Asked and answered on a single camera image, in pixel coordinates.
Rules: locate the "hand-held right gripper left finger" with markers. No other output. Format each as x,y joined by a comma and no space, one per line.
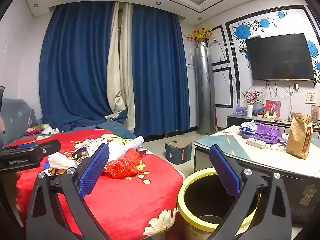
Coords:
93,170

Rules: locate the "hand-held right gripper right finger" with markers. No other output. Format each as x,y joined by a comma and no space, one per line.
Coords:
225,170

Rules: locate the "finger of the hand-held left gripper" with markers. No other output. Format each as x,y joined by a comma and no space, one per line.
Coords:
27,145

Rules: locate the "brown chocolate bar wrapper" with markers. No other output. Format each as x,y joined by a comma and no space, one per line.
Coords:
80,156

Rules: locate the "white printed snack wrapper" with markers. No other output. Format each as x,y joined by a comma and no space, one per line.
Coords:
91,145

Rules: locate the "red plastic bag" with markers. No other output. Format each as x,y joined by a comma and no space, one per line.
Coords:
122,167

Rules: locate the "yellow rimmed trash bin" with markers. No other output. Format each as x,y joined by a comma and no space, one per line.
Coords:
200,197

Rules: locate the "white knitted cloth bundle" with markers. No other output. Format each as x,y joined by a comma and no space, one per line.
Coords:
132,145

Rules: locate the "red plush toy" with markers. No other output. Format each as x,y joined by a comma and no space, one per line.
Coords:
32,131

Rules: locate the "blue sofa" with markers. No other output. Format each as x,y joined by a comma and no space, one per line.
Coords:
17,120

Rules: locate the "white plush toy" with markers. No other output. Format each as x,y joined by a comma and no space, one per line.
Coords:
50,129

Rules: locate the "coffee table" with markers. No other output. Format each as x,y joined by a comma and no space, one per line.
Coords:
232,136

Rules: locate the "white power strip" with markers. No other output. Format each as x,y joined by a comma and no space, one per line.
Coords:
256,143

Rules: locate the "blue white tissue pack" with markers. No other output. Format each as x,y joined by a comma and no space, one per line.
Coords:
247,127

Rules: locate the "black television cabinet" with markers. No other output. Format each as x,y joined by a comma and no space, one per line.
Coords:
233,121

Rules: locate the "blue storage stool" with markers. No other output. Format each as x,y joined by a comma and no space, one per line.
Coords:
175,155

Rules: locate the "purple backpack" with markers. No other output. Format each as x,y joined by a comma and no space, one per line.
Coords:
265,132

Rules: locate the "red floral blanket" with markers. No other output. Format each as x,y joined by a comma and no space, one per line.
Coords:
140,200

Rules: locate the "purple tissue box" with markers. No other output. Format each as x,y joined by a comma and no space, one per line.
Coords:
241,110

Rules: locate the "white vase pink flowers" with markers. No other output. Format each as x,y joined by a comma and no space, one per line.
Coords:
250,111

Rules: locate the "round sand art ornament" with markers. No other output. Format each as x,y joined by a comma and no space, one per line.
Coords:
258,112

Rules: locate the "colourful painting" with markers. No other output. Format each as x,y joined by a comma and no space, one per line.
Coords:
272,110

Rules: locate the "brown paper bag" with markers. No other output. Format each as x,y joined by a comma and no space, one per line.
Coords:
298,140

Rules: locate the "silver tower air conditioner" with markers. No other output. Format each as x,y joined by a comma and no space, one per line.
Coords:
205,92

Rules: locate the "blue curtain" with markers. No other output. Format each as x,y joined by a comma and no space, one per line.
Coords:
160,75
75,67

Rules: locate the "beige curtain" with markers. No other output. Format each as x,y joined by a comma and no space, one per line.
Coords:
120,80

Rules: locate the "small orange packet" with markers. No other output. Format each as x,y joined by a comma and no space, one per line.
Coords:
316,113

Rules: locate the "white paper note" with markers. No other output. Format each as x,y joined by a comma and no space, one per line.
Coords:
310,96

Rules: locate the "yellow artificial flowers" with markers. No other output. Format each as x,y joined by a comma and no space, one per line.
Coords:
200,33

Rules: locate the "black wall television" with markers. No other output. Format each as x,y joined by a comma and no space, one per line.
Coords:
280,57

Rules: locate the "blue rose wall decal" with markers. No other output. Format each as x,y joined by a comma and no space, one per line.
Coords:
242,31

